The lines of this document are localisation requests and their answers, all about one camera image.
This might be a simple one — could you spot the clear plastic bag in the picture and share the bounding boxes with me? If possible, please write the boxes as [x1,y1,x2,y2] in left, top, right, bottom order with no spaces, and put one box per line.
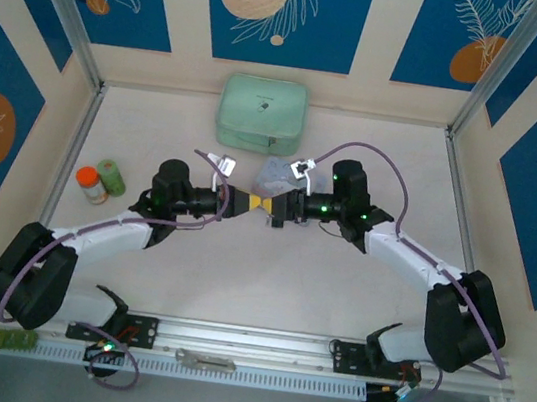
[250,154,331,206]

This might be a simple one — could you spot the mint green zipper pouch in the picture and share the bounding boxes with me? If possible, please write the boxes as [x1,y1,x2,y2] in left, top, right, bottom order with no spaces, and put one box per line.
[211,70,313,159]

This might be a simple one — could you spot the green cylindrical container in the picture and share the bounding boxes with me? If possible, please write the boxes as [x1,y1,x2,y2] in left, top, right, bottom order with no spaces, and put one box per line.
[92,156,132,199]

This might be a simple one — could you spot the orange capped bottle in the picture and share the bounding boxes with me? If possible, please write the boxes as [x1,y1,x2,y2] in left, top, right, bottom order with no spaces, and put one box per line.
[71,164,113,207]

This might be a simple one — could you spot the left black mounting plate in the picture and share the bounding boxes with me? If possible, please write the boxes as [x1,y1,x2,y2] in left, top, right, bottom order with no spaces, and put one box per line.
[64,303,162,352]

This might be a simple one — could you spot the black mounting plate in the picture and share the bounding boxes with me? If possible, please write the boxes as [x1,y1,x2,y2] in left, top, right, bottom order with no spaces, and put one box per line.
[64,303,162,352]
[326,338,427,388]

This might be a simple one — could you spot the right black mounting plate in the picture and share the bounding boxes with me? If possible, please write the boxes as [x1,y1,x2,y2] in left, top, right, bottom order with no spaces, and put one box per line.
[326,338,427,388]

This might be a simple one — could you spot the silver locking pliers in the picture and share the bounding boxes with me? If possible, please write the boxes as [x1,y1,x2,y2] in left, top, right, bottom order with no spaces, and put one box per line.
[172,347,239,375]

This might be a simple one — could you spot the green circuit board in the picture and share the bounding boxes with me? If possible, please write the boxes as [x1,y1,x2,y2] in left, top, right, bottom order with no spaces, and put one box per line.
[0,327,40,357]

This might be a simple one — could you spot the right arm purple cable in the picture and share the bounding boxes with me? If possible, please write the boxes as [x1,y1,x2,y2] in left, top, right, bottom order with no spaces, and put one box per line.
[284,135,537,382]

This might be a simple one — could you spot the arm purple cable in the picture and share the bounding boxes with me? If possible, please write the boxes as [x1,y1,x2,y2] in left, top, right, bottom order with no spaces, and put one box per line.
[284,135,537,382]
[0,122,236,354]

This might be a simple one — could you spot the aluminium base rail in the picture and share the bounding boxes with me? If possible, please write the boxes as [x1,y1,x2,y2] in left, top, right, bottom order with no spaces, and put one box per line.
[0,285,514,402]

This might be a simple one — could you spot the white slotted cable duct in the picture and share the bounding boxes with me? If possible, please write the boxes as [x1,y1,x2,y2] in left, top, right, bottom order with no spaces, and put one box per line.
[32,332,370,402]

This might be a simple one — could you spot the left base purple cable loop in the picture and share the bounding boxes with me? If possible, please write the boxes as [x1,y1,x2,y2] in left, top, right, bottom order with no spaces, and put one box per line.
[85,334,146,394]

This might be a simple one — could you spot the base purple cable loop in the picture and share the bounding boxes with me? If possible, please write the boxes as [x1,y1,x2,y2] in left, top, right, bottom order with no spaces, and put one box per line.
[85,334,146,394]
[380,358,445,402]

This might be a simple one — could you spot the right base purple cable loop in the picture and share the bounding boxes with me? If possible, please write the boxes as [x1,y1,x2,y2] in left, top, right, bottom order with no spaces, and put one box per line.
[380,358,445,402]

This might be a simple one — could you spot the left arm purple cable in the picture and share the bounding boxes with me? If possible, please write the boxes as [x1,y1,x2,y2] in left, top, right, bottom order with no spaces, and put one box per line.
[0,122,236,354]

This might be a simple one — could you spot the aluminium frame post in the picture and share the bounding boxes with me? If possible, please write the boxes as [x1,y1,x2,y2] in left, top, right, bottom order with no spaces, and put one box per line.
[447,0,537,150]
[1,0,121,93]

